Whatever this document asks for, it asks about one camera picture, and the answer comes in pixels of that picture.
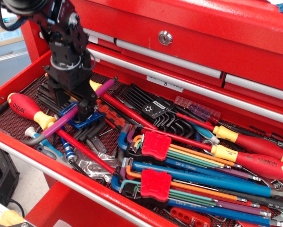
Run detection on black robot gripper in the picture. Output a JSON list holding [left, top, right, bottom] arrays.
[[45, 42, 97, 122]]

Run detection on violet long Allen key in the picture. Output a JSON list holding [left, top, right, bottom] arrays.
[[19, 76, 118, 147]]

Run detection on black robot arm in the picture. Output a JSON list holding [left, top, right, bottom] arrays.
[[0, 0, 97, 122]]

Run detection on large blue hex key lower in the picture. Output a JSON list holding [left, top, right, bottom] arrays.
[[111, 170, 283, 227]]

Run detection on black Torx key set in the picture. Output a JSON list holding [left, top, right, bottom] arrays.
[[122, 83, 196, 139]]

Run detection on large blue hex key 10mm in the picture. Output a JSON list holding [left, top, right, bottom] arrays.
[[118, 132, 283, 198]]

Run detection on red yellow screwdriver top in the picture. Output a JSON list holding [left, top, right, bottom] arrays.
[[89, 77, 157, 130]]

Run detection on blue holder black hex keys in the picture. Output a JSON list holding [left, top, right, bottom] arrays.
[[36, 83, 106, 141]]

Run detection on orange black tool holder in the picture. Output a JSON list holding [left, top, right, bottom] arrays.
[[97, 99, 126, 131]]

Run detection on large red yellow Wiha screwdriver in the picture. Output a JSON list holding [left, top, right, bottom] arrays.
[[7, 93, 123, 180]]

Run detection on blue metal precision screwdriver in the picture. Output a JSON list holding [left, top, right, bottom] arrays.
[[61, 137, 77, 163]]

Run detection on white paper label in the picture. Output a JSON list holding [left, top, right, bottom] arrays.
[[146, 76, 184, 93]]

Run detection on upper red holder colour keys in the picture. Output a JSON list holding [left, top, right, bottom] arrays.
[[126, 131, 241, 169]]

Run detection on red holder colour keys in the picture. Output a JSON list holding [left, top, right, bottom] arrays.
[[126, 131, 241, 169], [115, 167, 271, 223]]

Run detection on black box on floor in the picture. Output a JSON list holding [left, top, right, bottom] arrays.
[[0, 149, 19, 206]]

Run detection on chrome drawer lock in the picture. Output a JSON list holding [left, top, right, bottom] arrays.
[[158, 31, 173, 45]]

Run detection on lower red holder colour keys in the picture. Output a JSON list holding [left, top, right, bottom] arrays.
[[115, 167, 271, 223]]

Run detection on red bit holder strip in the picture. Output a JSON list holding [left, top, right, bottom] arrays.
[[170, 207, 211, 227]]

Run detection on red tool chest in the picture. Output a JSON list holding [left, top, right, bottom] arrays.
[[0, 0, 283, 227]]

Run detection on red yellow screwdriver right lower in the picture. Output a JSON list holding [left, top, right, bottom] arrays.
[[140, 127, 283, 182]]

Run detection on red yellow screwdriver right upper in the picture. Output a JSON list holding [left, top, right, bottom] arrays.
[[176, 111, 283, 163]]

